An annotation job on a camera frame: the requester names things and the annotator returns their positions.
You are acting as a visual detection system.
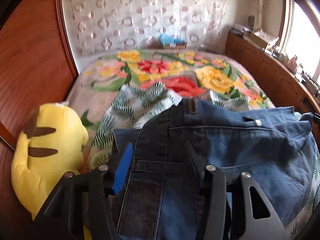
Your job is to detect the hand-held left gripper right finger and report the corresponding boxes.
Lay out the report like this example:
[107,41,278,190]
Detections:
[186,142,290,240]

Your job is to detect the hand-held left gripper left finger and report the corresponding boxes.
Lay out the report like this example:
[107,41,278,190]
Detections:
[34,142,134,240]

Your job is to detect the blue denim pants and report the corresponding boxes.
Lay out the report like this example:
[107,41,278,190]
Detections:
[112,99,320,240]

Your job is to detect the palm leaf print cloth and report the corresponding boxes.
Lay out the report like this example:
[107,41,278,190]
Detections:
[87,81,320,240]

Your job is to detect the yellow plush toy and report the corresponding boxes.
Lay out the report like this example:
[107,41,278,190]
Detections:
[11,101,92,240]

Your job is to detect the floral blanket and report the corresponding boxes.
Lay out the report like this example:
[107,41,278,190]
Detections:
[66,50,275,135]

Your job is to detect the wooden cabinet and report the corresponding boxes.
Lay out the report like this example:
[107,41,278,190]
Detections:
[225,31,320,130]

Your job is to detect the small cardboard box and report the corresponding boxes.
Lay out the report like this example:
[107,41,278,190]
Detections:
[162,42,187,50]

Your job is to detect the blue plastic bag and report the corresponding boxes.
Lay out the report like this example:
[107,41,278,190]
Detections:
[159,33,185,45]

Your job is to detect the row of bottles and boxes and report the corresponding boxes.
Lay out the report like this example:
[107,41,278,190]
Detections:
[230,15,320,98]

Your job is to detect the window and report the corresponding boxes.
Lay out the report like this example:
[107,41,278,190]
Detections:
[282,0,320,75]

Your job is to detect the sheer curtain with ring pattern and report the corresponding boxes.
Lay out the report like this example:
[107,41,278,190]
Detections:
[61,0,260,63]

